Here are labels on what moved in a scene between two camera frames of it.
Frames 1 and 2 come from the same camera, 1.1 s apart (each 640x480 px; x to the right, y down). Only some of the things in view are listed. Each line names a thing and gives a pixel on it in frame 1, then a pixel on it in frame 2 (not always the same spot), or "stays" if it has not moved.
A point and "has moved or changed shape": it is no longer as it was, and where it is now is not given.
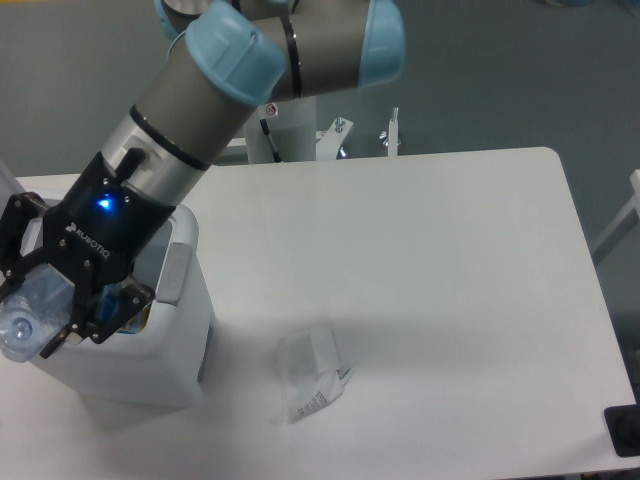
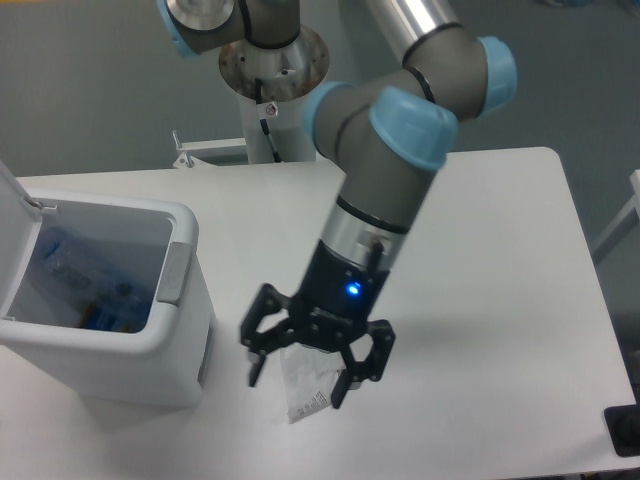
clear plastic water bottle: x=34 y=312 has moved or changed shape
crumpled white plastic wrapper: x=310 y=370 stays
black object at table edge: x=623 y=423 stays
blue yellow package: x=107 y=310 stays
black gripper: x=105 y=222 → x=336 y=299
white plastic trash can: x=161 y=356 stays
